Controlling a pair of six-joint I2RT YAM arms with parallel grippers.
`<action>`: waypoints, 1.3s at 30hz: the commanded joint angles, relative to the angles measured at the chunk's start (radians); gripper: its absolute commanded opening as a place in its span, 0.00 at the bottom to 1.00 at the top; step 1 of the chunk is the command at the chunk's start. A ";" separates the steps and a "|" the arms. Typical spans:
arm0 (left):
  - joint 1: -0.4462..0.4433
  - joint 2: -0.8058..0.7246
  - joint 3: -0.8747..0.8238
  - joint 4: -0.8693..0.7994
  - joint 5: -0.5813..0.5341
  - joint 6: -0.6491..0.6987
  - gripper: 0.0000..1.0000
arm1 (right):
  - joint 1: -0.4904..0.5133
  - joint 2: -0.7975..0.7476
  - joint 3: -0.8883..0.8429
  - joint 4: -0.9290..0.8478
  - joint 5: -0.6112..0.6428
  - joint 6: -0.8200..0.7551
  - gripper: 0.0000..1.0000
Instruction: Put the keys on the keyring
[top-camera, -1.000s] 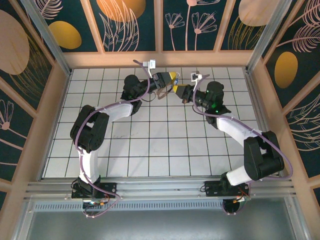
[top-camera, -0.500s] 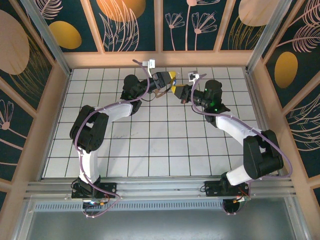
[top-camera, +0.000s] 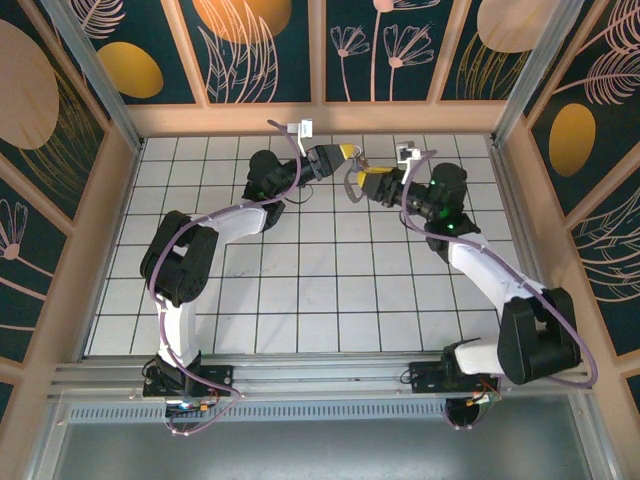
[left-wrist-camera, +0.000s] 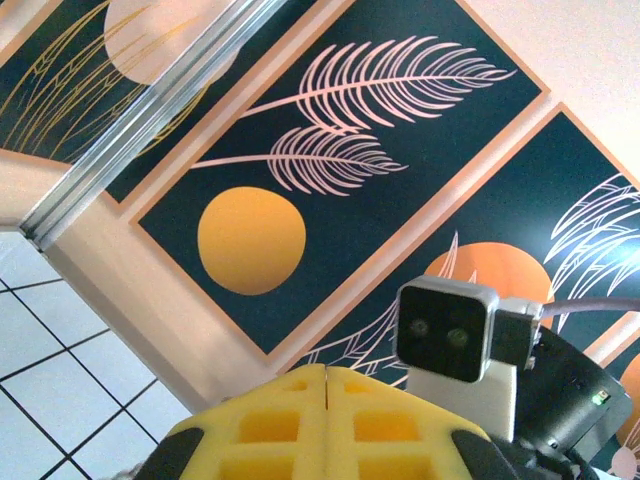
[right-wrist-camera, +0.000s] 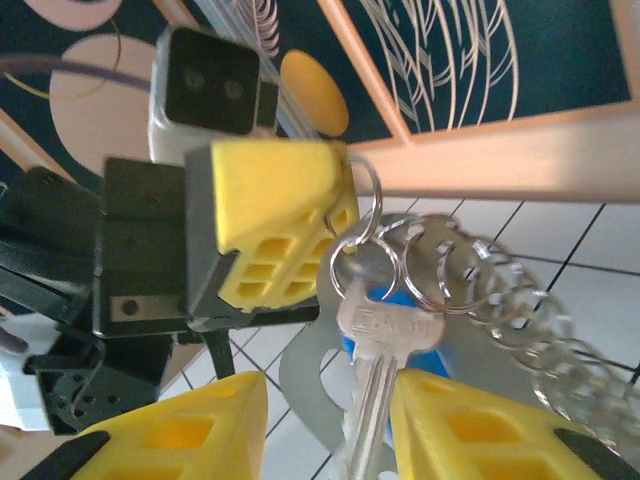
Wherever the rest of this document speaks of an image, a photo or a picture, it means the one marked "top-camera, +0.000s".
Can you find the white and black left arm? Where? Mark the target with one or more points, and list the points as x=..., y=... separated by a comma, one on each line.
x=240, y=222

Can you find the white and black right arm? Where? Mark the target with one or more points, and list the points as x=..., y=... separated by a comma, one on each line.
x=485, y=275

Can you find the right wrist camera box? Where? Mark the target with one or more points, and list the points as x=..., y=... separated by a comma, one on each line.
x=406, y=153

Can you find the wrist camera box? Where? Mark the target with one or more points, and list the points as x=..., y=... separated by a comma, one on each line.
x=307, y=127
x=406, y=153

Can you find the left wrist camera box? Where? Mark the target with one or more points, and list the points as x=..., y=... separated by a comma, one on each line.
x=307, y=127

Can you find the aluminium corner post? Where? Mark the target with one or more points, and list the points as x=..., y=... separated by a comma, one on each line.
x=100, y=85
x=530, y=75

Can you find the long aluminium base rail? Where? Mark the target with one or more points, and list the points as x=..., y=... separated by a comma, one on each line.
x=320, y=375

